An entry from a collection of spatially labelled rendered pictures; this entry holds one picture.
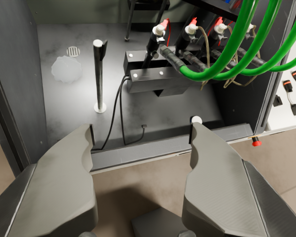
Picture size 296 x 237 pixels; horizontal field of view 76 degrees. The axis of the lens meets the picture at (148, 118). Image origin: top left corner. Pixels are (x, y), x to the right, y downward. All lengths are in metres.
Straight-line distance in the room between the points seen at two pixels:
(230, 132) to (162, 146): 0.23
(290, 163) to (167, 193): 1.22
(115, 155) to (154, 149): 0.11
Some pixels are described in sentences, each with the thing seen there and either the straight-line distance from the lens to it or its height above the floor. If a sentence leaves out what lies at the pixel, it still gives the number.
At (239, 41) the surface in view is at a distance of 0.24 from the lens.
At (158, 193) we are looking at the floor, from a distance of 1.52.
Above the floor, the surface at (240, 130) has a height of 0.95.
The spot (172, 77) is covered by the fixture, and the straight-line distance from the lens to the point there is 0.58.
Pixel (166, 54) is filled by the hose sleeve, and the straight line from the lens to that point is 0.40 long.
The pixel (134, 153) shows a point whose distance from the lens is 0.51.
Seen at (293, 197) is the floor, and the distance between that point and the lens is 2.19.
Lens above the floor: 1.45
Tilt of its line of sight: 69 degrees down
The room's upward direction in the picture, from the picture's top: 39 degrees clockwise
